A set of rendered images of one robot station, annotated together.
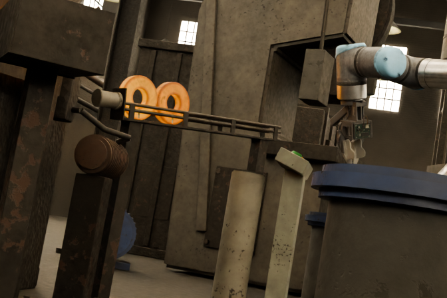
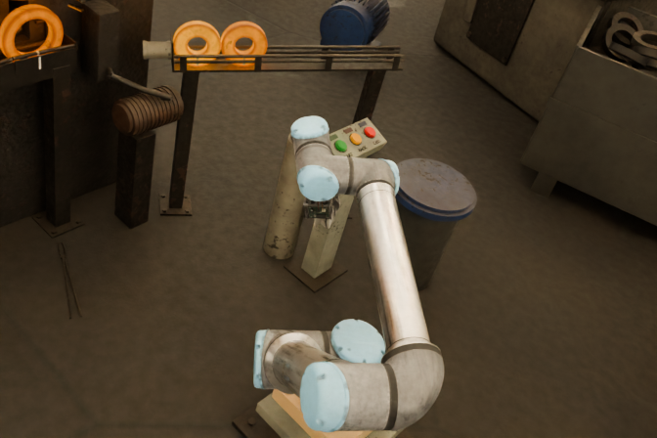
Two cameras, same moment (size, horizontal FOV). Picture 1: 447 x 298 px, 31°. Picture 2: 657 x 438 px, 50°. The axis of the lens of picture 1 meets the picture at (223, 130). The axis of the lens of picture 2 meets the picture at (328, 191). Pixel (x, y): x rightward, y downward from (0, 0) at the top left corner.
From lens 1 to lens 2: 2.07 m
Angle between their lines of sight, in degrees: 48
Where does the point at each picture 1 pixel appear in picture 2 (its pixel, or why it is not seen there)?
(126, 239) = (357, 41)
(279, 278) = (318, 241)
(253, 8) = not seen: outside the picture
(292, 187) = not seen: hidden behind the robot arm
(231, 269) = (277, 220)
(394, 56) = (316, 184)
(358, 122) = (312, 205)
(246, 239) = (290, 201)
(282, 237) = not seen: hidden behind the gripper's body
